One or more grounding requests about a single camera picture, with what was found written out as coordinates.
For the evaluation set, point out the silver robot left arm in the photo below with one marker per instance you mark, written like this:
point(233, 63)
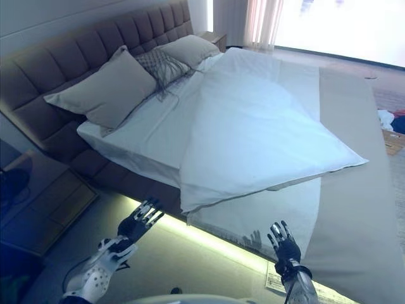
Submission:
point(95, 278)

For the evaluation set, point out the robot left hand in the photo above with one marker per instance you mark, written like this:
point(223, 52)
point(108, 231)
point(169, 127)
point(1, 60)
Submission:
point(131, 229)

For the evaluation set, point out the grey woven fringed cushion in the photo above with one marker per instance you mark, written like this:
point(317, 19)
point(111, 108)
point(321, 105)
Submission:
point(155, 61)

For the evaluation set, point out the white printed paper sheet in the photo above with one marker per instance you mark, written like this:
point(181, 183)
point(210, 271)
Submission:
point(273, 280)

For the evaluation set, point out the large beige pillow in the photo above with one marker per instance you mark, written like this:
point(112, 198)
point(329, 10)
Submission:
point(101, 92)

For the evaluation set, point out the glass-topped wooden nightstand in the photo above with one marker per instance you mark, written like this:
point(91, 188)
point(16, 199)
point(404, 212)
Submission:
point(47, 202)

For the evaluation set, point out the beige sheer curtain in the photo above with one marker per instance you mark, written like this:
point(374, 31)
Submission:
point(262, 22)

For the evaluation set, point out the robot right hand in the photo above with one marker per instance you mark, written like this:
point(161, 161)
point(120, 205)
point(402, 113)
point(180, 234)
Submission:
point(288, 250)

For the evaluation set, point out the white bed sheet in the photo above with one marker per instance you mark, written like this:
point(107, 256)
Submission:
point(152, 136)

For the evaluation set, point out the flat cardboard box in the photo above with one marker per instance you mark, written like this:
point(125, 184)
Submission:
point(394, 142)

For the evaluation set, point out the small wooden nightstand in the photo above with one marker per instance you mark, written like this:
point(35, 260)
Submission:
point(218, 39)

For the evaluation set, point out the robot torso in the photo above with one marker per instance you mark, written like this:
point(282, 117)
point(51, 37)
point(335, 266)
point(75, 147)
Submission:
point(190, 301)

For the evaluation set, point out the beige bed cover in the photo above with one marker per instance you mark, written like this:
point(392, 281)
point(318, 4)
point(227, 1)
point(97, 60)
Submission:
point(348, 158)

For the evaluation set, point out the white garment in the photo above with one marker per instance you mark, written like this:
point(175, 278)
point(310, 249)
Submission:
point(384, 118)

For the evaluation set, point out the glowing under-bed light strip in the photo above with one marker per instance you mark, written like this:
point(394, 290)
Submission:
point(205, 236)

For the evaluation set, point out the red garment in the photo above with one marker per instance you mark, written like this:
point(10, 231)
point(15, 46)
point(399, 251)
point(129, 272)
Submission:
point(400, 113)

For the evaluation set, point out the white duvet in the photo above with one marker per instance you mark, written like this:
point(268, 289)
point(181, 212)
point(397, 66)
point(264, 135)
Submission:
point(253, 126)

